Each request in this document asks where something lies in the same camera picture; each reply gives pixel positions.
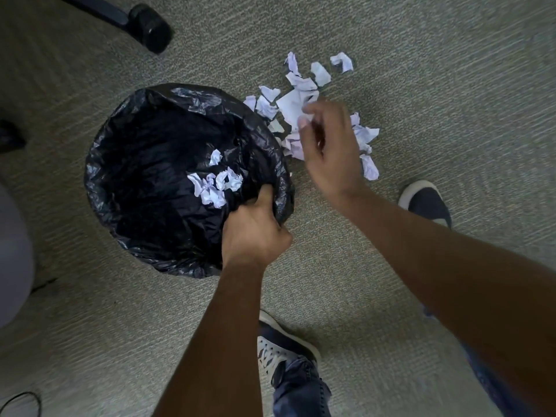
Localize person's right hand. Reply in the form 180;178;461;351
298;100;369;205

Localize person's left hand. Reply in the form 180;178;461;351
222;186;293;271

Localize black plastic trash bag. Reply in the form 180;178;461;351
84;83;295;279

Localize person's right forearm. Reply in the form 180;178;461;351
326;186;556;417

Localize person's left forearm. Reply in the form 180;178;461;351
152;262;266;417

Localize pile of torn paper scraps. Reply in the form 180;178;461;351
243;51;381;182

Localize person's right navy white sneaker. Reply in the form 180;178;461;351
398;180;453;229

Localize person's navy white sneaker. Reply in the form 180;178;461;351
257;310;322;389
398;180;453;229

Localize person's left navy white sneaker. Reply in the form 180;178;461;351
257;310;322;389

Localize black chair caster wheel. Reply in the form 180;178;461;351
128;3;174;55

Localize light grey rounded object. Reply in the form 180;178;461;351
0;182;36;330

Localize black cable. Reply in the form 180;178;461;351
0;392;42;417

